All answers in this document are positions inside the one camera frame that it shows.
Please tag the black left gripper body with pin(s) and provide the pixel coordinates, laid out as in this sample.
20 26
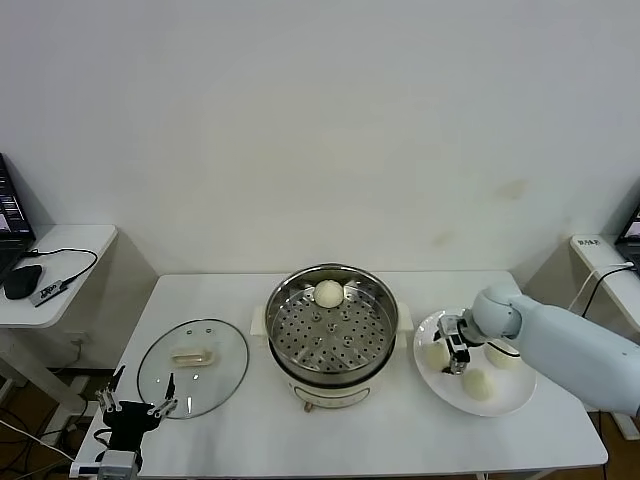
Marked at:
127 422

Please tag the white rounded side desk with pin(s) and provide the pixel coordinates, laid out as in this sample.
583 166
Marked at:
75 240

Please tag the small white desk label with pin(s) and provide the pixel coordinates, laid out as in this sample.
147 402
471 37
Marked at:
587 243

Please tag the white wall socket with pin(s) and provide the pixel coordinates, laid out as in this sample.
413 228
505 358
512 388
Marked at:
82 340

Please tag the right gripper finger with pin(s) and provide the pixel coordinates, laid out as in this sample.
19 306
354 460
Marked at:
459 361
439 335

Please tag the white steamed baozi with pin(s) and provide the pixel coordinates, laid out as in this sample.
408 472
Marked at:
328 293
477 385
435 356
500 359

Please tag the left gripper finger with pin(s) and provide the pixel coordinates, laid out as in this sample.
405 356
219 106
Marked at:
107 400
169 400

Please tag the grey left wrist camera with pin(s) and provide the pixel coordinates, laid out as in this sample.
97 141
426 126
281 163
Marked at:
117 464

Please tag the perforated steel steamer basket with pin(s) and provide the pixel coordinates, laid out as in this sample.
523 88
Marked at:
340 345

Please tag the small black printed device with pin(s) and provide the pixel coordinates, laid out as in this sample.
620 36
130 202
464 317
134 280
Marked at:
49 291

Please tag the cream electric cooking pot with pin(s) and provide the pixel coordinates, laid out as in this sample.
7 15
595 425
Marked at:
330 392

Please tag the black open laptop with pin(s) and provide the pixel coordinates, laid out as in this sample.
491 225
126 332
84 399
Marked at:
10 220

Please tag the white labelled side desk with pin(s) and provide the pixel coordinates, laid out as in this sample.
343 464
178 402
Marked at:
627 310

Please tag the black computer mouse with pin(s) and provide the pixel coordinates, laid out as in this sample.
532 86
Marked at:
22 282

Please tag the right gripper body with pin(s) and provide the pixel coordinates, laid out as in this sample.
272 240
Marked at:
457 335

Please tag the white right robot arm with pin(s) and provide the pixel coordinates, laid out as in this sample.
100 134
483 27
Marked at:
560 345

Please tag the round glass pot lid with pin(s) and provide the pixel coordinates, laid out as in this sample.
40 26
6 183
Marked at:
200 387

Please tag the round white plate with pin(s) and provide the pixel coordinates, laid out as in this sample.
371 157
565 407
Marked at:
510 395

